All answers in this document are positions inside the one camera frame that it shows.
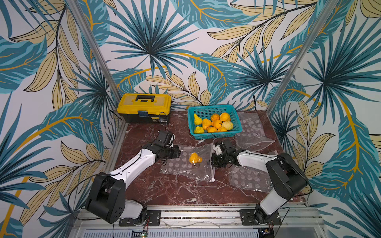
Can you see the yellow black toolbox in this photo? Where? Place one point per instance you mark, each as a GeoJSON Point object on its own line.
{"type": "Point", "coordinates": [145, 108]}

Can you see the clear zip-top bag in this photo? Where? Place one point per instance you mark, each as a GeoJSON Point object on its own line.
{"type": "Point", "coordinates": [252, 137]}

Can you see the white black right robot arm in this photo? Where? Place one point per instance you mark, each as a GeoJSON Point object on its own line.
{"type": "Point", "coordinates": [286, 177]}

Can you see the orange pear from bag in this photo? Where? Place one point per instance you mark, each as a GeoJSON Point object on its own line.
{"type": "Point", "coordinates": [206, 123]}
{"type": "Point", "coordinates": [217, 124]}

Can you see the yellow fruit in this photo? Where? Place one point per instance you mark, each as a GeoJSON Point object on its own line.
{"type": "Point", "coordinates": [222, 129]}

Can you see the left aluminium frame post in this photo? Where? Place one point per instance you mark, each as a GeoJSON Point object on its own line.
{"type": "Point", "coordinates": [87, 32]}

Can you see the large orange brown-stem pear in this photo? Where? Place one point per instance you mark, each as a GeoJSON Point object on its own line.
{"type": "Point", "coordinates": [225, 117]}

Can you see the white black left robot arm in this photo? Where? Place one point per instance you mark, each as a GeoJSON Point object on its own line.
{"type": "Point", "coordinates": [106, 198]}

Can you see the aluminium frame post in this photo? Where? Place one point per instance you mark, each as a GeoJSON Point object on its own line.
{"type": "Point", "coordinates": [87, 32]}
{"type": "Point", "coordinates": [316, 28]}

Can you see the dotted zip-top bag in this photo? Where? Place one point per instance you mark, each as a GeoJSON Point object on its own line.
{"type": "Point", "coordinates": [252, 178]}
{"type": "Point", "coordinates": [181, 166]}

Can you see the teal plastic basket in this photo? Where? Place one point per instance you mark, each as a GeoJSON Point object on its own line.
{"type": "Point", "coordinates": [206, 112]}

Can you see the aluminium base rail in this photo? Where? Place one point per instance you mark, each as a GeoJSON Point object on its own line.
{"type": "Point", "coordinates": [295, 220]}

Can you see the orange fruits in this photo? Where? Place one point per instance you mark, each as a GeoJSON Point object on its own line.
{"type": "Point", "coordinates": [195, 158]}

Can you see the right aluminium frame post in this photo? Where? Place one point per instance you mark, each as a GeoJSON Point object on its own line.
{"type": "Point", "coordinates": [316, 28]}

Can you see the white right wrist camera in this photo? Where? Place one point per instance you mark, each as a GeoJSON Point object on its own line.
{"type": "Point", "coordinates": [217, 150]}

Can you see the yellow pear long neck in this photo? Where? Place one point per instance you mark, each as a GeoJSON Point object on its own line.
{"type": "Point", "coordinates": [197, 120]}

